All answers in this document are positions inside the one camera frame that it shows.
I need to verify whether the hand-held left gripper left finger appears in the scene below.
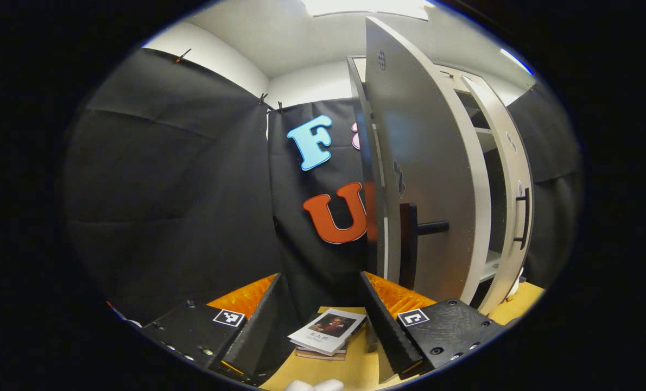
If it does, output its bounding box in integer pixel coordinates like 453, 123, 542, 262
141, 273, 286, 381

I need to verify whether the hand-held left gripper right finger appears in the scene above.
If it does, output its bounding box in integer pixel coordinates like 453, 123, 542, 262
360, 272, 505, 381

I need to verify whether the white wooden cabinet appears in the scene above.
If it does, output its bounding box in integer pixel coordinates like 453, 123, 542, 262
347, 54, 535, 317

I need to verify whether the white cabinet door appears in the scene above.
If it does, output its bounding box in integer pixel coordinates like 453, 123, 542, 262
364, 16, 492, 305
461, 75, 534, 316

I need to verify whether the white book with portrait cover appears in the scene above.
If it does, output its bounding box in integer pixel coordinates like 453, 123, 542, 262
288, 308, 367, 356

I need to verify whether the brown book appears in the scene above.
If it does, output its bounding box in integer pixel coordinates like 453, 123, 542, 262
295, 348, 347, 361

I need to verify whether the black backdrop cloth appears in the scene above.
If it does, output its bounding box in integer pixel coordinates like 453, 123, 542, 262
62, 48, 584, 326

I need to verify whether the ceiling light panel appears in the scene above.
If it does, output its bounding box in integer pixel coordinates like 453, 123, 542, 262
301, 0, 429, 20

